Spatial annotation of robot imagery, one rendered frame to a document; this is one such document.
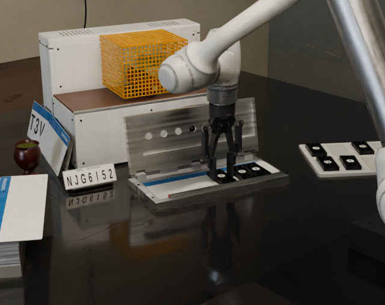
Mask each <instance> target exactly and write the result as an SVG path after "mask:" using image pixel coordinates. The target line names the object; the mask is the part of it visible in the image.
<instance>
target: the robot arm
mask: <svg viewBox="0 0 385 305"><path fill-rule="evenodd" d="M299 1H301V0H259V1H257V2H256V3H255V4H253V5H252V6H251V7H249V8H247V9H246V10H245V11H243V12H242V13H241V14H239V15H237V17H235V18H233V19H232V20H231V21H229V22H228V23H226V24H225V25H223V26H222V27H221V28H214V29H211V30H210V31H209V33H208V35H207V37H206V39H205V40H203V41H202V42H200V41H193V42H191V43H190V44H188V45H186V46H185V47H184V48H182V49H180V50H178V51H177V52H175V53H174V55H171V56H169V57H168V58H167V59H165V60H164V61H163V63H162V64H161V65H160V67H159V70H158V78H159V81H160V84H161V85H162V86H163V87H164V88H165V89H166V90H167V91H168V92H170V93H174V94H187V93H191V92H194V91H198V90H200V89H203V88H205V87H207V101H208V102H209V116H210V118H209V121H208V123H207V124H205V125H203V124H201V125H200V129H201V155H202V156H203V157H204V158H206V159H207V167H208V169H209V177H210V178H211V179H212V180H213V181H216V158H214V155H215V151H216V146H217V143H218V139H219V137H220V135H221V134H222V133H225V136H226V139H227V144H228V148H229V152H227V174H229V175H230V176H232V177H233V169H234V165H235V164H236V156H237V155H238V152H241V151H242V126H243V124H244V121H243V120H241V119H239V118H238V119H236V118H235V102H237V100H238V79H239V75H240V72H241V46H240V42H239V41H240V40H241V39H242V38H244V37H246V36H247V35H248V34H250V33H252V32H253V31H255V30H256V29H258V28H259V27H261V26H263V25H264V24H266V23H267V22H269V21H270V20H272V19H274V18H275V17H276V16H278V15H280V14H281V13H283V12H284V11H286V10H287V9H289V8H290V7H292V6H293V5H295V4H296V3H298V2H299ZM326 1H327V3H328V6H329V9H330V11H331V14H332V17H333V19H334V22H335V25H336V27H337V30H338V33H339V35H340V37H341V41H342V43H343V45H344V48H345V50H346V53H347V56H348V58H349V61H350V63H351V66H352V69H353V71H354V74H355V77H356V79H357V82H358V85H359V87H360V90H361V93H362V95H363V97H364V101H365V103H366V105H367V108H368V110H369V113H370V116H371V118H372V121H373V123H374V126H375V129H376V131H377V134H378V137H379V139H380V142H381V145H382V146H381V147H380V148H379V149H378V151H377V154H376V156H375V166H376V172H377V185H378V189H377V195H376V199H377V208H378V212H379V214H380V217H381V219H382V221H383V222H384V224H385V19H384V16H383V13H382V11H381V8H380V5H379V3H378V0H326ZM234 124H235V142H234V140H233V135H232V134H233V132H232V129H231V128H232V126H233V125H234ZM210 127H211V129H212V131H211V138H210V143H209V128H210Z"/></svg>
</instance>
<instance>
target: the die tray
mask: <svg viewBox="0 0 385 305"><path fill-rule="evenodd" d="M367 143H368V144H369V146H370V147H371V148H372V149H373V150H374V151H375V152H374V154H369V155H359V153H358V152H357V151H356V150H355V149H354V147H353V146H352V145H351V142H349V143H321V146H322V147H323V148H324V149H325V151H326V152H327V156H331V157H332V158H333V159H334V161H335V162H336V163H337V165H338V166H339V167H340V169H339V171H323V170H322V168H321V166H320V165H319V164H318V162H317V161H316V157H312V155H310V153H309V151H308V150H307V148H306V147H305V145H299V150H300V151H301V153H302V154H303V155H304V157H305V159H306V160H307V161H308V163H309V164H310V165H311V167H312V169H313V170H314V171H315V173H316V174H317V176H318V177H345V176H358V175H376V174H377V172H376V166H375V156H376V154H377V151H378V149H379V148H380V147H381V146H382V145H381V142H380V141H378V142H367ZM353 155H354V156H355V157H356V158H357V160H358V161H359V163H360V165H361V166H362V167H361V170H345V168H344V166H343V164H342V163H341V161H340V159H339V157H340V156H353Z"/></svg>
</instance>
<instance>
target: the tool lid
mask: <svg viewBox="0 0 385 305"><path fill-rule="evenodd" d="M209 118H210V116H209V104H205V105H197V106H192V107H185V108H177V109H172V110H165V111H157V112H153V113H145V114H137V115H133V116H125V117H123V123H124V129H125V140H126V151H127V157H128V168H129V174H130V175H136V174H137V171H140V170H144V169H145V172H151V171H158V170H159V171H160V174H166V173H170V172H175V171H178V167H179V166H184V165H190V164H193V163H192V161H193V160H200V162H206V161H207V159H206V158H204V157H203V156H202V155H201V129H200V125H201V124H203V125H204V124H205V123H208V121H209ZM235 118H236V119H238V118H239V119H241V120H243V121H244V124H243V126H242V151H241V152H238V155H242V154H245V151H248V150H251V152H258V151H259V148H258V139H257V125H256V109H255V101H254V97H249V98H244V99H238V100H237V102H235ZM192 125H193V126H194V127H195V130H194V132H190V127H191V126H192ZM177 128H180V130H181V132H180V133H179V134H176V133H175V130H176V129H177ZM162 130H165V131H166V135H165V136H164V137H161V134H160V133H161V131H162ZM147 133H151V138H150V139H149V140H147V139H146V134H147ZM227 153H230V152H229V148H228V144H227V139H226V136H225V133H222V134H221V135H220V137H219V139H218V143H217V146H216V151H215V155H214V158H216V164H217V163H223V162H227Z"/></svg>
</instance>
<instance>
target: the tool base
mask: <svg viewBox="0 0 385 305"><path fill-rule="evenodd" d="M255 155H257V153H251V152H245V154H242V155H241V156H236V164H235V165H239V164H243V163H248V162H255V161H258V162H260V161H263V160H262V159H261V158H258V157H256V156H255ZM223 167H227V162H223V163H217V164H216V169H218V168H223ZM208 170H209V169H208V167H207V162H204V163H200V162H193V164H190V165H188V166H182V167H178V171H175V172H170V173H166V174H160V171H155V172H150V173H145V172H138V173H137V174H136V175H133V176H131V179H128V185H129V186H130V187H131V188H132V189H133V190H134V191H135V192H136V193H137V194H138V195H140V196H141V197H142V198H143V199H144V200H145V201H146V202H147V203H148V204H150V205H151V207H153V208H154V210H156V211H159V210H163V209H168V208H174V207H177V206H182V205H188V204H191V203H197V202H202V201H206V200H211V199H214V198H220V197H225V196H229V195H234V194H240V193H243V192H248V191H254V190H257V189H262V188H268V187H272V186H277V185H282V184H286V183H289V182H290V176H289V175H287V174H283V175H279V176H275V177H270V178H266V179H261V180H255V181H252V182H246V183H240V184H237V185H231V186H226V187H222V188H216V189H211V190H208V191H202V192H196V193H193V194H187V195H182V196H178V197H172V198H168V197H167V198H161V199H158V198H157V197H156V196H154V195H153V193H151V192H150V191H149V190H148V189H147V188H146V187H145V186H143V185H142V183H146V182H151V181H155V180H161V179H167V178H171V177H176V176H180V175H186V174H192V173H196V172H202V171H208ZM137 184H140V185H137ZM152 197H154V198H152Z"/></svg>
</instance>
